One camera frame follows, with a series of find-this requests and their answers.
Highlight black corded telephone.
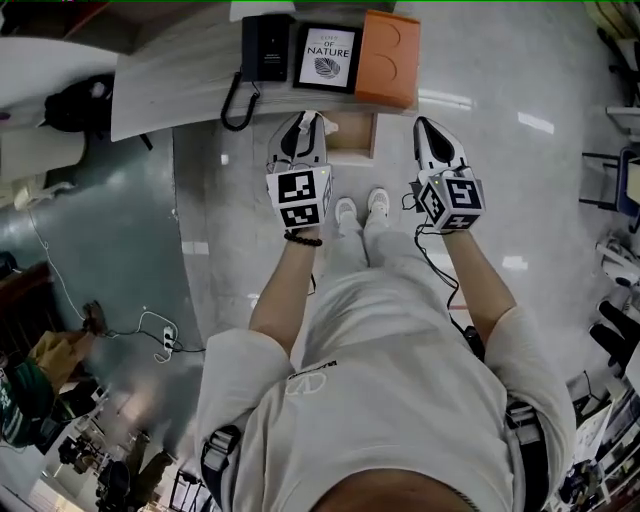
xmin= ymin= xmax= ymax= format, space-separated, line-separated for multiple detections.
xmin=219 ymin=13 xmax=297 ymax=133

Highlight black beaded bracelet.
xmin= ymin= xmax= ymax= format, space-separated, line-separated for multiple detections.
xmin=283 ymin=229 xmax=324 ymax=248

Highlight black floor cable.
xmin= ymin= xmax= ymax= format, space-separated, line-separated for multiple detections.
xmin=98 ymin=326 xmax=207 ymax=354

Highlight black backpack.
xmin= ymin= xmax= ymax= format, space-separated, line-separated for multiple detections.
xmin=43 ymin=73 xmax=154 ymax=152

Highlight person's left forearm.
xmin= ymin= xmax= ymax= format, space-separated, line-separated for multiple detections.
xmin=247 ymin=224 xmax=324 ymax=359

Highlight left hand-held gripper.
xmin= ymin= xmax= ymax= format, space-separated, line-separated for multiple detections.
xmin=264 ymin=113 xmax=335 ymax=232

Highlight left grey harness strap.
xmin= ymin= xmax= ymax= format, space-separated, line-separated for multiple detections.
xmin=199 ymin=424 xmax=242 ymax=507

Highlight person's light grey trousers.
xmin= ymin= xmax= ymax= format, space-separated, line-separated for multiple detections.
xmin=319 ymin=209 xmax=452 ymax=312

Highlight person's white shoe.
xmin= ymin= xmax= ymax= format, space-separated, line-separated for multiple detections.
xmin=333 ymin=196 xmax=358 ymax=227
xmin=366 ymin=186 xmax=392 ymax=218

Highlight person's right white shoe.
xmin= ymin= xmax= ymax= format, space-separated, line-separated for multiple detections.
xmin=366 ymin=186 xmax=392 ymax=218

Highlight orange box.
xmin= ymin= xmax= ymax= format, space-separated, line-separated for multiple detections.
xmin=353 ymin=9 xmax=422 ymax=111

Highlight blue chair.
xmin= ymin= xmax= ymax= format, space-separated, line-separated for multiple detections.
xmin=581 ymin=144 xmax=640 ymax=222

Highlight right grey harness strap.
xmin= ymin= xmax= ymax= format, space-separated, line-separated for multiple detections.
xmin=504 ymin=401 xmax=552 ymax=512

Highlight person's right forearm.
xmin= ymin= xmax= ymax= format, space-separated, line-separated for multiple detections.
xmin=441 ymin=228 xmax=518 ymax=352

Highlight grey harness strap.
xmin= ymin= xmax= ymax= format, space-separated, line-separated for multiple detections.
xmin=504 ymin=401 xmax=552 ymax=512
xmin=199 ymin=424 xmax=242 ymax=507

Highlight grey wooden desk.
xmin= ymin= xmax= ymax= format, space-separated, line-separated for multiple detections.
xmin=109 ymin=0 xmax=421 ymax=144

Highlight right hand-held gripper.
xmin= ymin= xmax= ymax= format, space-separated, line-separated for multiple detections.
xmin=410 ymin=115 xmax=487 ymax=233

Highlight white plastic chair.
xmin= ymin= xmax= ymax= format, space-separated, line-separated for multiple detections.
xmin=12 ymin=181 xmax=76 ymax=212

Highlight black picture frame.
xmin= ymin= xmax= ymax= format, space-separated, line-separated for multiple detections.
xmin=291 ymin=21 xmax=364 ymax=95

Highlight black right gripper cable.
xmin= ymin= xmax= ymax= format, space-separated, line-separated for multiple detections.
xmin=399 ymin=191 xmax=470 ymax=327

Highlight wooden drawer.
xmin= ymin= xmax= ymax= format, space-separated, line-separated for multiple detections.
xmin=319 ymin=111 xmax=378 ymax=168

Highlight black hip pouch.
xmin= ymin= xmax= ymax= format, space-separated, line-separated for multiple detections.
xmin=461 ymin=324 xmax=487 ymax=362

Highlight white round table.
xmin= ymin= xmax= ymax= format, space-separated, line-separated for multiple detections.
xmin=0 ymin=36 xmax=119 ymax=184

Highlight white floor cable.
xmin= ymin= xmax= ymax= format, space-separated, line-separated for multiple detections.
xmin=24 ymin=208 xmax=177 ymax=365

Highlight person's left white shoe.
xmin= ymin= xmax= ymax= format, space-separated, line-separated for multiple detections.
xmin=333 ymin=196 xmax=358 ymax=227

